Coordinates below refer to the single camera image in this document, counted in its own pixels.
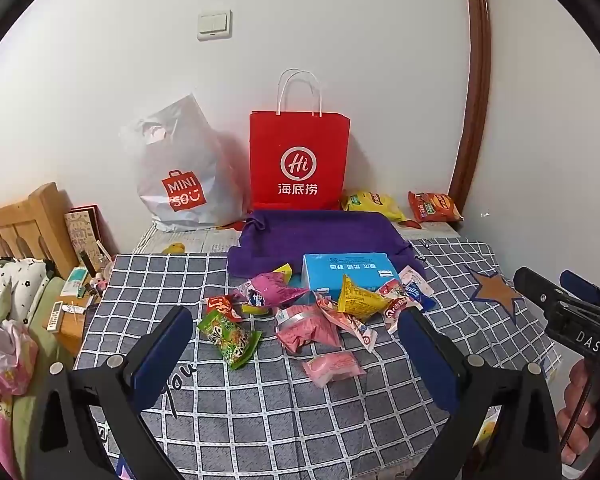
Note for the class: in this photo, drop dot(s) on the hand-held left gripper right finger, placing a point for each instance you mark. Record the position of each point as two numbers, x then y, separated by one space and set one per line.
425 355

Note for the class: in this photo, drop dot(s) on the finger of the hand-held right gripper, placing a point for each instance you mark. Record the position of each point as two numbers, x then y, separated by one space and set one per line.
535 285
582 285

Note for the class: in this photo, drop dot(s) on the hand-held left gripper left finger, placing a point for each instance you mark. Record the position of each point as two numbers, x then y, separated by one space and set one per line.
160 355

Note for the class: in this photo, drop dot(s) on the white red snack packet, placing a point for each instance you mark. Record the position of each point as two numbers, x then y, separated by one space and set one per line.
395 312

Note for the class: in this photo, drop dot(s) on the green snack packet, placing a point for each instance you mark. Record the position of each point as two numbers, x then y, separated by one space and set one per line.
227 337

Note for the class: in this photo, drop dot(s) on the small red snack packet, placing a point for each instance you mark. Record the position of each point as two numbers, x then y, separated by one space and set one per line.
220 306

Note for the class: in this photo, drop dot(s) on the small pink white packet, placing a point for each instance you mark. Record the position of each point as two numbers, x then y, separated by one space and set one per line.
411 277

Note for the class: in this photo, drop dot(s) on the long pink white packet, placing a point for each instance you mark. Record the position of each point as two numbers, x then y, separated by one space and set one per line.
350 327

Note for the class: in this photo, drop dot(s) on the yellow triangular snack packet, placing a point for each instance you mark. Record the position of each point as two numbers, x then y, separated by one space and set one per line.
360 302

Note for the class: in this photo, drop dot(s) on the pink peach snack packet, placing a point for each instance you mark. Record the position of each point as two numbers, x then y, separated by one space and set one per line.
332 367

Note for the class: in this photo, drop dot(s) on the magenta snack packet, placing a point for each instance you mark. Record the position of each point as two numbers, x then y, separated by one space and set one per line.
270 287

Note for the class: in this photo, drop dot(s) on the person's right hand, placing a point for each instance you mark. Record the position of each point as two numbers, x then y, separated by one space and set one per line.
575 420

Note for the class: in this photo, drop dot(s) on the wooden nightstand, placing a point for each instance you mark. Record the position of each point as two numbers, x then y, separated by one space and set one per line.
75 325

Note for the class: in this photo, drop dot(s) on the yellow duck toy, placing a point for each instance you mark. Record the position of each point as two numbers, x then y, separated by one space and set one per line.
174 248

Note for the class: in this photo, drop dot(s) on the white remote control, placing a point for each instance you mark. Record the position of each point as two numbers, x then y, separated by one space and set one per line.
55 316

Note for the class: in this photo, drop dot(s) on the teal white box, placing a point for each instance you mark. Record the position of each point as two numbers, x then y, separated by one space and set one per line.
75 282

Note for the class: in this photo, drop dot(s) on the blue tissue pack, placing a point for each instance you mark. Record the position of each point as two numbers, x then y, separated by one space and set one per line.
345 270

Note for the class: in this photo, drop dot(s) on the pink packet with silver band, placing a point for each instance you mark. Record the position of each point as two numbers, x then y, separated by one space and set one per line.
305 335

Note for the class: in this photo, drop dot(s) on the orange chips bag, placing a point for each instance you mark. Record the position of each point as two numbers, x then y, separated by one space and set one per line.
435 207

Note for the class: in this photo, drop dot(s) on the grey checked blanket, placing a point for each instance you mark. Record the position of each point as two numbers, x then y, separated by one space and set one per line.
280 420

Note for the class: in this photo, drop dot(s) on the green bed sheet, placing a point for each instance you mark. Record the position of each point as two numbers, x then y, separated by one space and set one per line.
35 410

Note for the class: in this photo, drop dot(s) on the pink plastic bag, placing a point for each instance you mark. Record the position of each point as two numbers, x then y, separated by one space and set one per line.
5 370

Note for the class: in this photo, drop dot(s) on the yellow chips bag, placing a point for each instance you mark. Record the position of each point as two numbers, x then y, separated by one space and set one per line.
375 205

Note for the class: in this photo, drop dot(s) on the purple towel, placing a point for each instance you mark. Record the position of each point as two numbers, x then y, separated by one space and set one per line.
320 235

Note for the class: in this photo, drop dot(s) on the floral pillow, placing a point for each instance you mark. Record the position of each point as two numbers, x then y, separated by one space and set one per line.
15 280

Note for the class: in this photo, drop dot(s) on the wooden headboard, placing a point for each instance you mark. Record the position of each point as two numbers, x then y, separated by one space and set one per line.
30 220

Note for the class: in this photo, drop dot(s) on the white plastic bag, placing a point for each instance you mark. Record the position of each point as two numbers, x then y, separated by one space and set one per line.
190 160

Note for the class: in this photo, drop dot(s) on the red paper bag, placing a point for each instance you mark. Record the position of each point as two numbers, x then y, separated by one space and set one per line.
300 140

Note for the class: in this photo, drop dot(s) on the brown wooden door frame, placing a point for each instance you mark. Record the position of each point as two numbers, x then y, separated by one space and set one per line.
475 85

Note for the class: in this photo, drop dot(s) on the white light switch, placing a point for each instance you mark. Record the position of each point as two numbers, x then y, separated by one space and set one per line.
214 25

